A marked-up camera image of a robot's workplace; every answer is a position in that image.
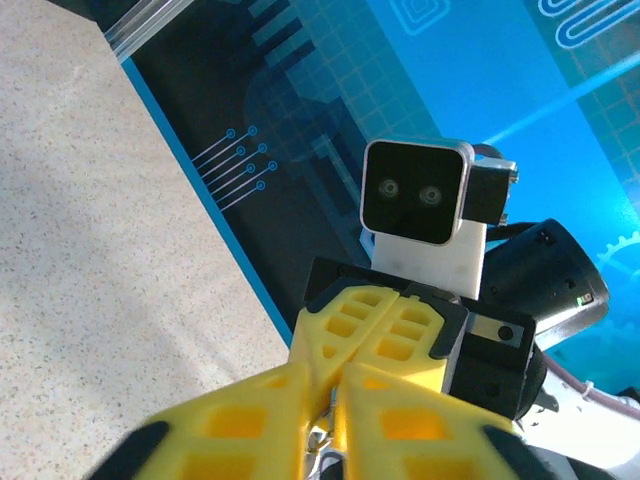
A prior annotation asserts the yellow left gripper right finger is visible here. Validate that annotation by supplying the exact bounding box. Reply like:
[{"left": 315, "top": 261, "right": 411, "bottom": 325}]
[{"left": 330, "top": 360, "right": 569, "bottom": 480}]

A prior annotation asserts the aluminium frame post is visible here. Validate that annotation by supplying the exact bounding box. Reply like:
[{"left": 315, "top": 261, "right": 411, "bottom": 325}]
[{"left": 102, "top": 0, "right": 199, "bottom": 65}]

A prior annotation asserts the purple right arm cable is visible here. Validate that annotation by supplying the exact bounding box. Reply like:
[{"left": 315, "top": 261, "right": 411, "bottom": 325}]
[{"left": 544, "top": 349, "right": 640, "bottom": 419}]

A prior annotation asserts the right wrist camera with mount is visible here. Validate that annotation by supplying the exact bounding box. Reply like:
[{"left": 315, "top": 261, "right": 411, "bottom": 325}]
[{"left": 358, "top": 138, "right": 519, "bottom": 301}]

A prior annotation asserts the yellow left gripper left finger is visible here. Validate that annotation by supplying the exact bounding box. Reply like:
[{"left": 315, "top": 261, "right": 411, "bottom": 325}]
[{"left": 89, "top": 360, "right": 314, "bottom": 480}]

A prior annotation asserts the blue table edge strip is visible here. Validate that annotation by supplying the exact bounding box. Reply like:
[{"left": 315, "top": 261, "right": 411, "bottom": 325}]
[{"left": 121, "top": 55, "right": 295, "bottom": 347}]

